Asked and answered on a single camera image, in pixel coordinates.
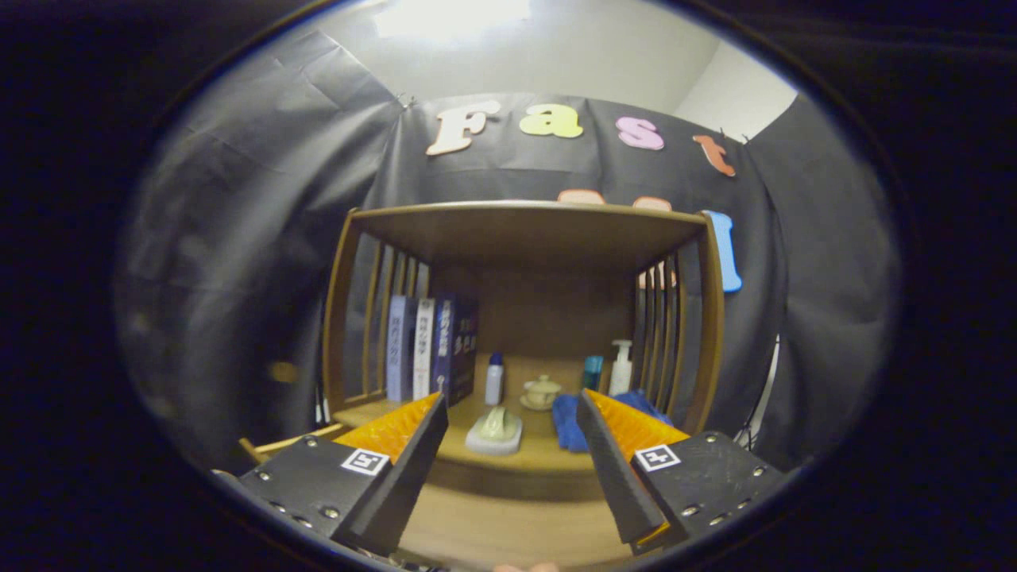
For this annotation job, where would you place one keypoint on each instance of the white book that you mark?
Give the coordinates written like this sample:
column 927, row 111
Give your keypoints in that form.
column 424, row 349

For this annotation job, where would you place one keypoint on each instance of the white stand pole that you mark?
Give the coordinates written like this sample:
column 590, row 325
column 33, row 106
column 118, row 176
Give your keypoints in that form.
column 764, row 389

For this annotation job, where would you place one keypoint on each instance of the white dish with green soap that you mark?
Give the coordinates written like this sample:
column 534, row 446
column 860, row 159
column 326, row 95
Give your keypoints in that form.
column 494, row 429

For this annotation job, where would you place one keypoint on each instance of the dark blue book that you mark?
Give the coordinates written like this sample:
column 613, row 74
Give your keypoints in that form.
column 454, row 349

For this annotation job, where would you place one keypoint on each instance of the teal bottle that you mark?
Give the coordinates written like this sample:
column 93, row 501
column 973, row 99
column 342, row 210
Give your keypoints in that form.
column 593, row 373

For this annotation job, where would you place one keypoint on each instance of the wooden drawer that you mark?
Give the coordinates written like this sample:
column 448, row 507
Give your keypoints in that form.
column 508, row 528

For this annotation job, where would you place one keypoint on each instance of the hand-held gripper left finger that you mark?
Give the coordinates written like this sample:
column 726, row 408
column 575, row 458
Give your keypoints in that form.
column 405, row 477

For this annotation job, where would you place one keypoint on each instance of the wooden countertop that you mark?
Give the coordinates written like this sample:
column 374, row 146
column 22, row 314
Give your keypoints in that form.
column 540, row 449

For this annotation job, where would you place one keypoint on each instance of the white bottle blue cap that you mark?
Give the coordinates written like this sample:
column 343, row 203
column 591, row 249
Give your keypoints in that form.
column 494, row 383

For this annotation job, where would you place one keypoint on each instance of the light blue book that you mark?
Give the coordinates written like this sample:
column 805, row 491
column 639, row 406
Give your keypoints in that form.
column 401, row 349

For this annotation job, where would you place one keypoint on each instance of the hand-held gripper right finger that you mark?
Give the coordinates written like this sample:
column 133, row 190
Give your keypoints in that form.
column 616, row 477

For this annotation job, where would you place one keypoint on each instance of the wooden cabinet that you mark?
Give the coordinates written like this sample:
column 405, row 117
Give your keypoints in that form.
column 524, row 230

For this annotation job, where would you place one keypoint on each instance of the blue folded towel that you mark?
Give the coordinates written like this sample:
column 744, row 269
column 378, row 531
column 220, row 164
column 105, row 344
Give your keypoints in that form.
column 566, row 421

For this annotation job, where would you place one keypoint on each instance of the beige lidded teacup with saucer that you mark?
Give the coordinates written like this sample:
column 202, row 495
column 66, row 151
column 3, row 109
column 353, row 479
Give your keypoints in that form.
column 542, row 392

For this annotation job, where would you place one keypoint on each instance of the white pump bottle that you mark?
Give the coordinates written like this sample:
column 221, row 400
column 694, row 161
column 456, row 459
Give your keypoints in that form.
column 620, row 373

